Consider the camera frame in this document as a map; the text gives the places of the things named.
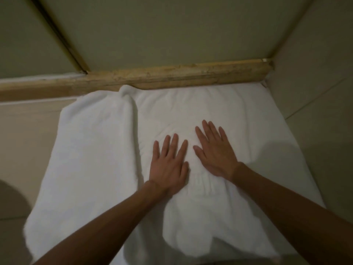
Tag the person's left hand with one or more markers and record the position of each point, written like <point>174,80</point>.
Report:
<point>166,171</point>

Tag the person's right hand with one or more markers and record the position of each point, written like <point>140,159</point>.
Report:
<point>217,160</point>

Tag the person's right middle finger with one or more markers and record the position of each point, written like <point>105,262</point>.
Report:
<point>208,131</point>

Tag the person's right thumb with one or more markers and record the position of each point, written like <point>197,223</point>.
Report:
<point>199,153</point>

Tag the person's left thumb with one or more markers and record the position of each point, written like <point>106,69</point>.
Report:
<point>184,173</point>

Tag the person's left little finger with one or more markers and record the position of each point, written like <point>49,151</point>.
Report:
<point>156,151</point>

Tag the person's left middle finger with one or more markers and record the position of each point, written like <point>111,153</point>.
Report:
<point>173,146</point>

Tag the person's right little finger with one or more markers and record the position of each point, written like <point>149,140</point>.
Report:
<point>223,135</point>

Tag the white towel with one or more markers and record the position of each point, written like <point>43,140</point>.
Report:
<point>96,162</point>

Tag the person's right forearm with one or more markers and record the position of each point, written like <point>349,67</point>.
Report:
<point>289,215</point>

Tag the person's left forearm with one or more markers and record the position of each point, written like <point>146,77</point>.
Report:
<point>110,226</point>

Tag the worn wooden baseboard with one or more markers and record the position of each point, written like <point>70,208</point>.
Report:
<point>165,75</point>

